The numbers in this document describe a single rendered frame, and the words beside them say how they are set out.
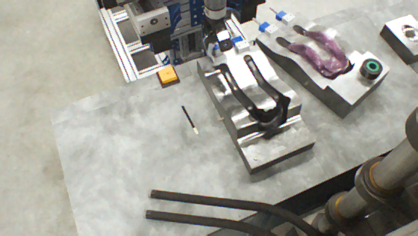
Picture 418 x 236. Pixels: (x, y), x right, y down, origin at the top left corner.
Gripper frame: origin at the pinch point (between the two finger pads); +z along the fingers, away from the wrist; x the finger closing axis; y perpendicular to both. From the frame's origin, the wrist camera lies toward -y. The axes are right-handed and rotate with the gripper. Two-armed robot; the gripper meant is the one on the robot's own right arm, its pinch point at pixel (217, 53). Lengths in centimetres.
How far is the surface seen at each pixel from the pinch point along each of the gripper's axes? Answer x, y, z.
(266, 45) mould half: -22.7, 0.0, 5.3
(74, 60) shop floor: 68, 106, 90
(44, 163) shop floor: 102, 34, 90
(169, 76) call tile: 20.6, 2.4, 7.0
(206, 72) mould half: 7.3, -5.7, 1.7
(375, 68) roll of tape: -52, -33, -3
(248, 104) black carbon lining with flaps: -0.3, -26.7, -0.8
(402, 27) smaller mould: -85, -15, 5
